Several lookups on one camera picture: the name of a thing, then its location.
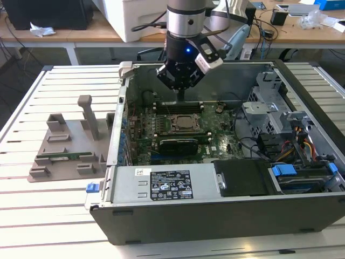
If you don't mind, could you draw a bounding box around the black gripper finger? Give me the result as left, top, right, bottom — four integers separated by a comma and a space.
181, 69, 205, 102
155, 64, 181, 102

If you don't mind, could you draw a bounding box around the silver CPU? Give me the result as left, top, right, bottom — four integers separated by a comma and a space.
174, 115, 197, 131

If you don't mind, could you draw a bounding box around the black chair base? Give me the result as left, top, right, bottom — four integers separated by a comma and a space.
136, 47, 165, 62

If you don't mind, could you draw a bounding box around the green motherboard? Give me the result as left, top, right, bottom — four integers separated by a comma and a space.
126, 102, 243, 167

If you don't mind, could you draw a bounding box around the silver drive cage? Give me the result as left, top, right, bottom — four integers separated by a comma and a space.
241, 70, 316, 152

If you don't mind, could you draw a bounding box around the black graphics card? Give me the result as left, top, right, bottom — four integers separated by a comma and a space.
157, 137, 200, 157

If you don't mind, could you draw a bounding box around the tall black box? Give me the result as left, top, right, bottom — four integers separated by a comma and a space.
245, 6, 257, 28

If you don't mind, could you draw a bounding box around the small black box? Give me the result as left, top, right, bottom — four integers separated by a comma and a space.
270, 9, 289, 27

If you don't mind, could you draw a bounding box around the black plastic shroud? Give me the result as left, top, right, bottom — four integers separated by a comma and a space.
211, 159, 278, 197

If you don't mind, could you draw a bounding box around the wooden desk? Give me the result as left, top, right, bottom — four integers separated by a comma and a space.
0, 0, 345, 51

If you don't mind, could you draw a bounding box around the green RAM stick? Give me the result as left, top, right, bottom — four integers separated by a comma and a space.
36, 152, 93, 160

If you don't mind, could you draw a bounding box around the silver power supply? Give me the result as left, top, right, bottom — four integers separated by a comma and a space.
107, 163, 226, 205

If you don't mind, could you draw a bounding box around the hard disk in blue carrier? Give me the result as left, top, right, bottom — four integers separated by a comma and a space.
268, 161, 341, 195

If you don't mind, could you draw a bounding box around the flat white box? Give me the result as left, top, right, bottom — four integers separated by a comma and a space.
287, 3, 322, 17

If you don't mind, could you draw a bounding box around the clear plastic bag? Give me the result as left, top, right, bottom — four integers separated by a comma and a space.
299, 10, 328, 30

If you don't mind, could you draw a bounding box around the crumpled white paper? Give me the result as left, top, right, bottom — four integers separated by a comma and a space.
29, 22, 57, 38

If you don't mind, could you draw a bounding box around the blue case latch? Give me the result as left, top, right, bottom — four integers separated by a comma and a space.
85, 182, 100, 194

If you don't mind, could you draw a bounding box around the grey parts rack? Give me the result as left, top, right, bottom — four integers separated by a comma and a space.
28, 94, 117, 184

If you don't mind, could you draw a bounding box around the black silver PC case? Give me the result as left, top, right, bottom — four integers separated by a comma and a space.
85, 59, 345, 247

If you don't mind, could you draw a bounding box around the white cardboard piece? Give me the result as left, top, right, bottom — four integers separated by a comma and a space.
320, 16, 345, 33

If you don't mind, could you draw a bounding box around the blue box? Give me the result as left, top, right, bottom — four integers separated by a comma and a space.
318, 0, 345, 11

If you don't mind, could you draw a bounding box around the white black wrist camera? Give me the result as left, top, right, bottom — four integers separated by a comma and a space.
194, 40, 224, 75

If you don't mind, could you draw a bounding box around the black internal cable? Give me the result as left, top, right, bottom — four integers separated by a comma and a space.
231, 106, 264, 162

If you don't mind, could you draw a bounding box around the yellow power wire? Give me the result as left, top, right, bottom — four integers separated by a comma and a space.
295, 125, 318, 162

